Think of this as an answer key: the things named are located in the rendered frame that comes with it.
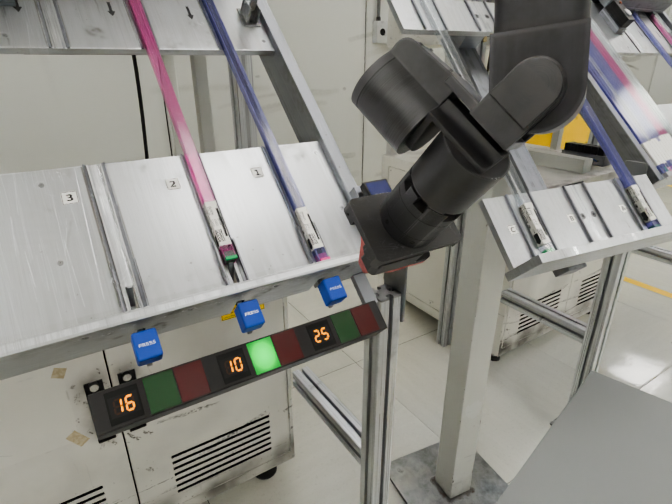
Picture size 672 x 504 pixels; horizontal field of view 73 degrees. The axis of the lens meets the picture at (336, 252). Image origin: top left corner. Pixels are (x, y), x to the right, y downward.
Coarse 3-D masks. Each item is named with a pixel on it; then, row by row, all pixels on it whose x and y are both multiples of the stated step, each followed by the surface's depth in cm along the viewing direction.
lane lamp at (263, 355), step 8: (248, 344) 51; (256, 344) 51; (264, 344) 51; (272, 344) 52; (256, 352) 51; (264, 352) 51; (272, 352) 51; (256, 360) 50; (264, 360) 50; (272, 360) 51; (256, 368) 50; (264, 368) 50; (272, 368) 50
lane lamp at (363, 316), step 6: (360, 306) 58; (366, 306) 59; (354, 312) 58; (360, 312) 58; (366, 312) 58; (354, 318) 57; (360, 318) 57; (366, 318) 58; (372, 318) 58; (360, 324) 57; (366, 324) 57; (372, 324) 58; (360, 330) 57; (366, 330) 57; (372, 330) 57
